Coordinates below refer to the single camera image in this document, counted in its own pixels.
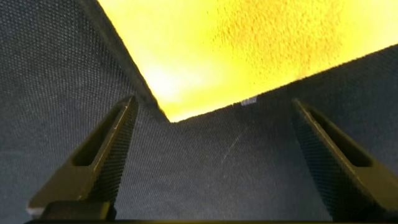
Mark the clear tape piece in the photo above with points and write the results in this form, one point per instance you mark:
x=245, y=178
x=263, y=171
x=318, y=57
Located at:
x=248, y=100

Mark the black fabric table cover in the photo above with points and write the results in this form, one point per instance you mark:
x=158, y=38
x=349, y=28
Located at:
x=202, y=171

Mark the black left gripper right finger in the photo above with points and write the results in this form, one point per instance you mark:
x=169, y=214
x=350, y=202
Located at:
x=342, y=174

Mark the yellow towel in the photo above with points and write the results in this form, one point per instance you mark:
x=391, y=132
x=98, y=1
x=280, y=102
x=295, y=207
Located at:
x=233, y=46

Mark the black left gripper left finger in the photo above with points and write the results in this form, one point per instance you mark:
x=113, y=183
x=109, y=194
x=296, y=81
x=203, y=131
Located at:
x=93, y=168

